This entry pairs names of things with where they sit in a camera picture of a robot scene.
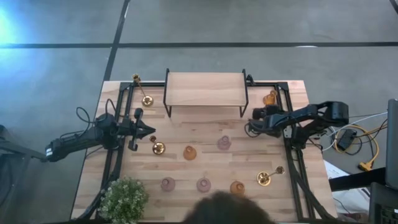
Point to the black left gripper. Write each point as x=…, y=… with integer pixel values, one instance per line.
x=130, y=128

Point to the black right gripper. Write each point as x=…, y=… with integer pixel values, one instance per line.
x=273, y=124

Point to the black aluminium table frame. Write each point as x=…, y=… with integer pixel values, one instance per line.
x=264, y=84

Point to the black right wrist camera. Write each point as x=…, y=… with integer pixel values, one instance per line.
x=264, y=112

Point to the silver corner bracket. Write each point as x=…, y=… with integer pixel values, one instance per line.
x=287, y=133

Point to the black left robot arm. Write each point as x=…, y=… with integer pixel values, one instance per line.
x=77, y=140

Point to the wooden shelf with black frame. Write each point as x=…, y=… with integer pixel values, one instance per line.
x=205, y=88

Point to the amber ribbed glass candle holder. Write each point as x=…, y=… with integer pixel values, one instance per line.
x=189, y=153
x=269, y=99
x=237, y=188

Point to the black frame clamp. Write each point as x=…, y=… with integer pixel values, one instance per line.
x=250, y=81

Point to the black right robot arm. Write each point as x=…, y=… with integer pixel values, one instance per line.
x=335, y=112

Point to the brass candlestick holder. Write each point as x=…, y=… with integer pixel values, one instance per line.
x=147, y=100
x=158, y=148
x=263, y=178

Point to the black power brick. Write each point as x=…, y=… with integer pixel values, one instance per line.
x=346, y=139

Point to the black equipment box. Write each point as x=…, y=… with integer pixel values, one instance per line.
x=384, y=205

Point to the white paper sheet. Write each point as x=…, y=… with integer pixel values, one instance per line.
x=351, y=199

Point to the person's head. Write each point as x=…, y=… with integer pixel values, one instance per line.
x=227, y=208

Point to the dark grey side table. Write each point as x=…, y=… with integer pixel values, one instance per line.
x=18, y=148

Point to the pink ribbed glass candle holder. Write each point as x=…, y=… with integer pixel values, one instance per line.
x=168, y=184
x=203, y=185
x=224, y=143

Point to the green potted plant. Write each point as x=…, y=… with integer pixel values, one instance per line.
x=124, y=200

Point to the grey monitor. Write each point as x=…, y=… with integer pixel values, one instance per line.
x=392, y=143

